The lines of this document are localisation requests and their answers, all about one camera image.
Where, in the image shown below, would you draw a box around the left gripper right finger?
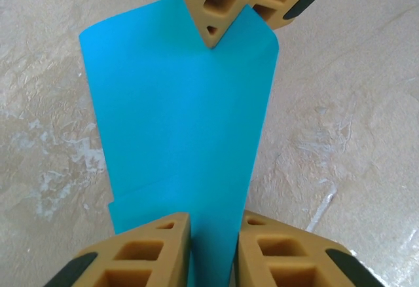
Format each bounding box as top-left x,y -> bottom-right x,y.
230,209 -> 387,287

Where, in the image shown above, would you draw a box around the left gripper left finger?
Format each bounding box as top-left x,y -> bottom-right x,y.
43,211 -> 192,287

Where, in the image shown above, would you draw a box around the blue paper sheet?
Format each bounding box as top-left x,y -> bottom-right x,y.
78,0 -> 280,287

